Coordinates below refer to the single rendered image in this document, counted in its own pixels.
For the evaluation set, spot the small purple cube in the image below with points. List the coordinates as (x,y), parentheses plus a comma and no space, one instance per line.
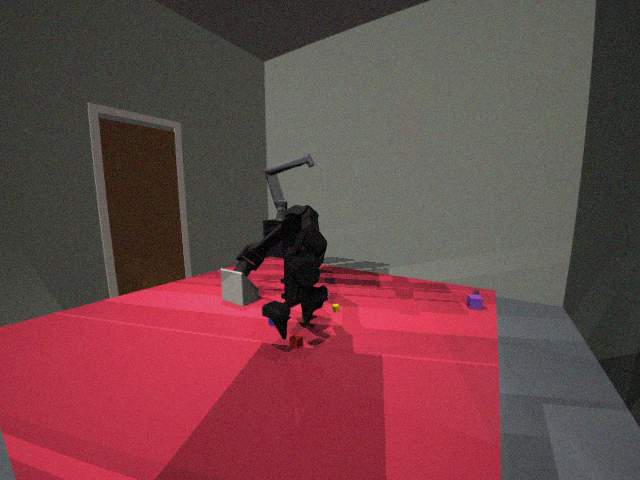
(474,302)

